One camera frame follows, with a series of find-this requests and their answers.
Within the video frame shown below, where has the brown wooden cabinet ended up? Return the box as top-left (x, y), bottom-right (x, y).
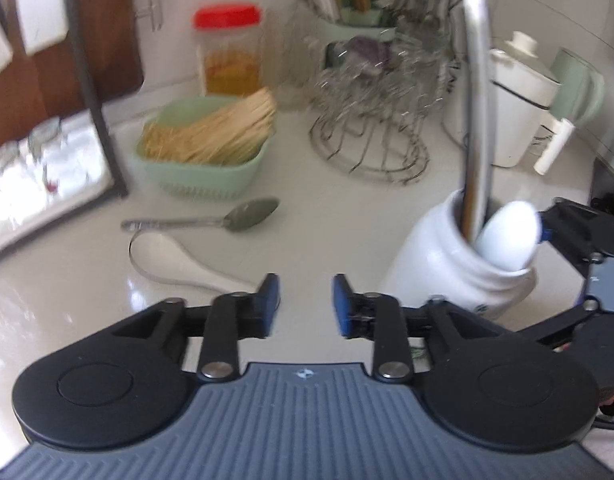
top-left (0, 0), bottom-right (144, 146)

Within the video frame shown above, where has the green plastic basket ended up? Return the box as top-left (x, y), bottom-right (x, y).
top-left (132, 96), bottom-right (272, 200)

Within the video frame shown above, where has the white ceramic utensil jar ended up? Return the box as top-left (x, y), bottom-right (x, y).
top-left (379, 191), bottom-right (537, 320)

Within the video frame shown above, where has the metal spoon on counter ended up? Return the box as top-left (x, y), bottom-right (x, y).
top-left (120, 197), bottom-right (280, 232)

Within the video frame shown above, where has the green chopstick holder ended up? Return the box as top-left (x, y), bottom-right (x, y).
top-left (296, 0), bottom-right (395, 48)

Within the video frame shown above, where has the green mug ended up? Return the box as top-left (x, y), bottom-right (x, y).
top-left (550, 49), bottom-right (606, 128)

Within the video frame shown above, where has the black framed window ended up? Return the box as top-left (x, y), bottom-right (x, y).
top-left (0, 0), bottom-right (129, 261)

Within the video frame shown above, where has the bundle of bamboo sticks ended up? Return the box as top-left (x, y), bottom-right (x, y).
top-left (138, 88), bottom-right (277, 166)

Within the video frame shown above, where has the white electric kettle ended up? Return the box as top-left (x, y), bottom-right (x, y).
top-left (440, 30), bottom-right (576, 177)

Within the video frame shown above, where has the white ceramic spoon on counter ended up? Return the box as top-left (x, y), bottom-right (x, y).
top-left (128, 231), bottom-right (255, 294)

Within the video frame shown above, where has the white ceramic spoon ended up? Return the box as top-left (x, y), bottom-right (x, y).
top-left (475, 200), bottom-right (542, 272)
top-left (128, 231), bottom-right (255, 294)

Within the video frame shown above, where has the steel ladle handle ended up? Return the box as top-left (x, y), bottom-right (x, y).
top-left (460, 0), bottom-right (496, 245)

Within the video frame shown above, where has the clear jar red lid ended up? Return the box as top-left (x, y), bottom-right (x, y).
top-left (192, 1), bottom-right (264, 96)

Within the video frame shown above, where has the wire dish rack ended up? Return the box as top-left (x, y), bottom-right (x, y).
top-left (281, 4), bottom-right (456, 187)

